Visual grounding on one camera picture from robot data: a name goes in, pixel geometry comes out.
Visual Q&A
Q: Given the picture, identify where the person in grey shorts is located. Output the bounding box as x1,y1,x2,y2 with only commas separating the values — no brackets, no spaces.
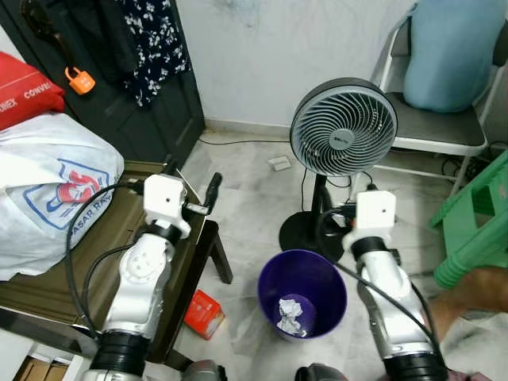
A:
425,266,508,344

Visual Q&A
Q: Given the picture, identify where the grey left robot leg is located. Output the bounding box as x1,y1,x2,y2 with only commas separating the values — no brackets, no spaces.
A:
181,359,228,381

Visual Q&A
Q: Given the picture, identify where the grey metal folding chair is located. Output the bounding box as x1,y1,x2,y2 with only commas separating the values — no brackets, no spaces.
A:
371,4,508,198

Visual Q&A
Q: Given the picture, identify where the white paper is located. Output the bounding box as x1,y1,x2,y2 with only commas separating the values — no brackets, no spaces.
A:
276,296,307,335

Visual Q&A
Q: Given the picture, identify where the grey standing fan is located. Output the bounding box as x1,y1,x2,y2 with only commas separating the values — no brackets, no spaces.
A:
279,79,399,259

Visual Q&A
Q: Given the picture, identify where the grey robot leg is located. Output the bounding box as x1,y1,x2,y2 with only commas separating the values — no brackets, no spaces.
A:
181,359,228,381
295,363,352,381

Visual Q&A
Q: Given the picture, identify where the small red box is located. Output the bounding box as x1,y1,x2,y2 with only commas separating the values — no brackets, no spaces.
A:
184,290,226,341

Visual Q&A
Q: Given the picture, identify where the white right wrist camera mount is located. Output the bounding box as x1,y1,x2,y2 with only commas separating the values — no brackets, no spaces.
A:
353,190,396,253

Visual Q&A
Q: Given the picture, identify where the green plastic stool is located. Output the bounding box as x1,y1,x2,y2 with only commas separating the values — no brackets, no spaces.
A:
431,149,508,291

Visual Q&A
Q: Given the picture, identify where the red bag with white print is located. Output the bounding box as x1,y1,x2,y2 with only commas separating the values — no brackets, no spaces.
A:
0,52,67,132

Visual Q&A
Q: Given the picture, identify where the brown cardboard box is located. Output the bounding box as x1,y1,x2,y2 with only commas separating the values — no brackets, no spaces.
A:
16,356,82,381

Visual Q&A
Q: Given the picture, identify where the grey right robot leg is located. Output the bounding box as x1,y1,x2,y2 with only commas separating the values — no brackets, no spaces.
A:
295,363,352,381

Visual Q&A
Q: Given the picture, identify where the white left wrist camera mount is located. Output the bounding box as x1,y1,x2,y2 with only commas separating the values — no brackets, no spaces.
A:
143,175,191,237

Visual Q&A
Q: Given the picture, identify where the dark floral garment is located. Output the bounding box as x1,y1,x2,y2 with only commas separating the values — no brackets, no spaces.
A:
117,0,192,109

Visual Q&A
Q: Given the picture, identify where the light blue cushion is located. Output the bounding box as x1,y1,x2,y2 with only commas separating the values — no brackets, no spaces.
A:
402,0,498,113

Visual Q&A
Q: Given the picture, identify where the orange padlock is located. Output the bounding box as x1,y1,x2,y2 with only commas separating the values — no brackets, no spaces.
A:
65,67,97,96

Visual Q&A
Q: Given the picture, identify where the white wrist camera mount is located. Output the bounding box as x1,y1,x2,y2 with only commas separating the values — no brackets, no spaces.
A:
353,190,396,253
143,175,191,237

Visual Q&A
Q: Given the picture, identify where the white printed plastic bag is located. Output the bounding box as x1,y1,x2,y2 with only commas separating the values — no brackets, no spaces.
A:
0,113,126,281

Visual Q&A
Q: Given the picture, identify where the purple plastic waste bin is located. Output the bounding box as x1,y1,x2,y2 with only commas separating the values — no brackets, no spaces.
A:
257,249,348,342

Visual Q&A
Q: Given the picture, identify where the brown low table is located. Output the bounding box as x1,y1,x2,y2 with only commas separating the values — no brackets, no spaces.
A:
0,161,234,368

